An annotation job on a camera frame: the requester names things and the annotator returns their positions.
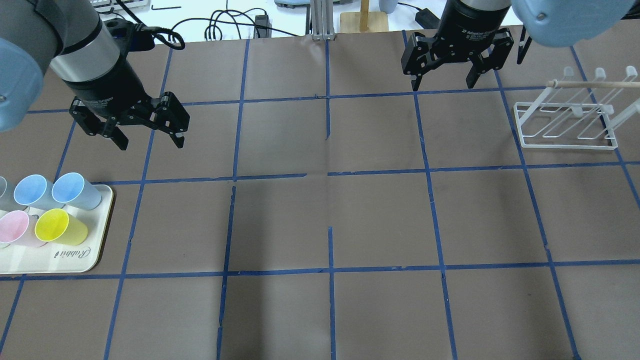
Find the white wire cup rack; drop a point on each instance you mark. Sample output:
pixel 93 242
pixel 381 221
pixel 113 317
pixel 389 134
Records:
pixel 574 114

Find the blue cup on desk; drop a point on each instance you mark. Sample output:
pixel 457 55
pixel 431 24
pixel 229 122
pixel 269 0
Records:
pixel 387 6

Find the grey plastic cup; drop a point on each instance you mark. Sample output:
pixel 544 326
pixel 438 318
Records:
pixel 7 201

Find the pink plastic cup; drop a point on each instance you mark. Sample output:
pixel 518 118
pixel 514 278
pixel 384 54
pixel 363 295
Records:
pixel 17 228

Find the black power adapter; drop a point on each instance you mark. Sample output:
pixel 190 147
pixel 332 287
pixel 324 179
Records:
pixel 427 19

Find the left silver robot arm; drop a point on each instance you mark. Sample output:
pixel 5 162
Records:
pixel 90 56

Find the aluminium frame post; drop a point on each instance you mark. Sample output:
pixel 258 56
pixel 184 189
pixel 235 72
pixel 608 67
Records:
pixel 322 20

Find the cream plastic tray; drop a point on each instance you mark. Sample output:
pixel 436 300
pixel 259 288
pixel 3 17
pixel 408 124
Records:
pixel 55 258

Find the wooden mug tree stand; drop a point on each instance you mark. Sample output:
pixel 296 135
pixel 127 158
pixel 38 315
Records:
pixel 363 21

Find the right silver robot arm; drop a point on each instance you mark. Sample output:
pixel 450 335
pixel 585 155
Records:
pixel 563 23

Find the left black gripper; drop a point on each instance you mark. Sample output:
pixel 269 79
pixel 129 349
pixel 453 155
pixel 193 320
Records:
pixel 109 85

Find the yellow plastic cup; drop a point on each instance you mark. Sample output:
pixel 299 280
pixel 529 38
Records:
pixel 59 227

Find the light blue ikea cup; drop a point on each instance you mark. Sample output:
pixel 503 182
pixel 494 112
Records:
pixel 76 191

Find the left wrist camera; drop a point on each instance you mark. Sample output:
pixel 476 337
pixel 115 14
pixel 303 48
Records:
pixel 130 36

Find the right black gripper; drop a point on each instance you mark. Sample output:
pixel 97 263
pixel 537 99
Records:
pixel 471 21

